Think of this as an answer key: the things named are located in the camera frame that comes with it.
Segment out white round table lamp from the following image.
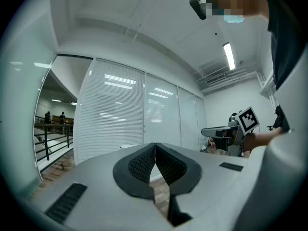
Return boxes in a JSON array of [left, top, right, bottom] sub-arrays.
[[237, 53, 308, 231]]

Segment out black head-worn camera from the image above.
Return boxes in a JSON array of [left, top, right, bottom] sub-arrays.
[[189, 0, 208, 21]]

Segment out round wooden table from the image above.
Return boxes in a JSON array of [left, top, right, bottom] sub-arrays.
[[76, 58, 208, 166]]

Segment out long ceiling light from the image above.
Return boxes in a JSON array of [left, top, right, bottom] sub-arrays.
[[222, 41, 236, 71]]

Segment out light blue face mask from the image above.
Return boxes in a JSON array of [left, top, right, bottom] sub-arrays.
[[224, 14, 245, 24]]

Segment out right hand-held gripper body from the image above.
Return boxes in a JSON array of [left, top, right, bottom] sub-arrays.
[[215, 106, 261, 157]]

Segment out person's dark clothing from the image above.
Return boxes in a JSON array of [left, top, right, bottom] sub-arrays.
[[266, 0, 308, 91]]

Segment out white ceiling pipes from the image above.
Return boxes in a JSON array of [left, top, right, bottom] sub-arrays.
[[196, 63, 268, 94]]

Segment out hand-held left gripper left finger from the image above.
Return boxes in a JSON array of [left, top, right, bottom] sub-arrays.
[[30, 142, 175, 231]]

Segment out frosted glass partition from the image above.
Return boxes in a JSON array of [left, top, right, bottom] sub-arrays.
[[0, 13, 58, 197]]

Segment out black metal railing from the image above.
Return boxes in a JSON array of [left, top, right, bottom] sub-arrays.
[[34, 115, 74, 163]]

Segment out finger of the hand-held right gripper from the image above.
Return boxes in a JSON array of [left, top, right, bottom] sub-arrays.
[[201, 126, 232, 138]]

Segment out ceiling air vent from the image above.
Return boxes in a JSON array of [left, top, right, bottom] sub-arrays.
[[205, 73, 226, 85]]

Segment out person's right forearm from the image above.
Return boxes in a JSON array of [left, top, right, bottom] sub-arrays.
[[243, 126, 285, 154]]

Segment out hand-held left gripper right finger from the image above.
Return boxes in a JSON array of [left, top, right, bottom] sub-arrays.
[[155, 142, 250, 231]]

